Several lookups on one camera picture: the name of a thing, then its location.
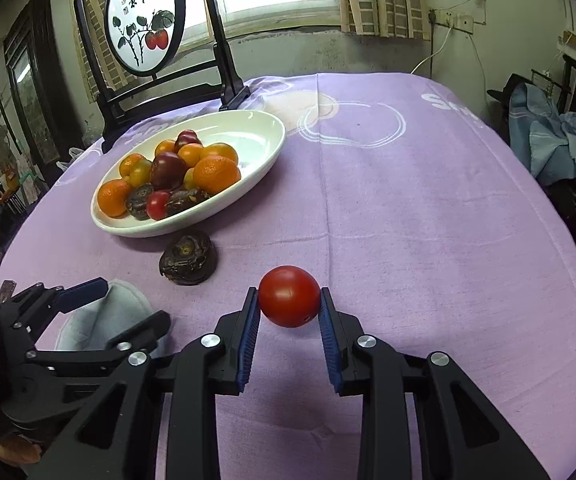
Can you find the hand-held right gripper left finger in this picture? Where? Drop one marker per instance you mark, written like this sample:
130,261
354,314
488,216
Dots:
248,345

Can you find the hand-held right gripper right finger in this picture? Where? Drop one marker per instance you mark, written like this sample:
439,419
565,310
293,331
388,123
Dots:
330,347

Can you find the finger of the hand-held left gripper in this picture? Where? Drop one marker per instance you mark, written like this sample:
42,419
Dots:
85,291
140,330

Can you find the small orange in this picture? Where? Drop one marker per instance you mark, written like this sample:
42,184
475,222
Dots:
222,151
165,147
129,161
189,154

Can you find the large orange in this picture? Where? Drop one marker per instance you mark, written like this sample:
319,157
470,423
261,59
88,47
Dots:
216,175

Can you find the white oval plate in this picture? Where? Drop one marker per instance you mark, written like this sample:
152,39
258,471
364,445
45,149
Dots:
263,135

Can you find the person's left hand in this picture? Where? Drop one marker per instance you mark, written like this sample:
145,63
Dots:
15,450

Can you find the grey cloth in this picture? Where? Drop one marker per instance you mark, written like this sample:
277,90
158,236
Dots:
113,310

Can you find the white plastic bag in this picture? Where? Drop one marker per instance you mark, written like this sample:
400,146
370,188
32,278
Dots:
70,157

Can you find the purple printed blanket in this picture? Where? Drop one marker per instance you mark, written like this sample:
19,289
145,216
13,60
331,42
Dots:
418,235

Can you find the dark wooden cabinet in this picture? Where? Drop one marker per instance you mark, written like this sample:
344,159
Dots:
33,85

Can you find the checked beige curtain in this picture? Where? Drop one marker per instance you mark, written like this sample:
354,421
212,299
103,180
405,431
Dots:
383,0
99,60

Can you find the round painted screen black stand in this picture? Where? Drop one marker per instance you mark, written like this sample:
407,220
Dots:
143,15

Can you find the pile of blue clothes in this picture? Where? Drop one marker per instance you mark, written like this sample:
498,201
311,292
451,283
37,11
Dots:
548,135

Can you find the white power strip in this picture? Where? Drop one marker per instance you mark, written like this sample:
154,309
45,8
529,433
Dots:
450,19

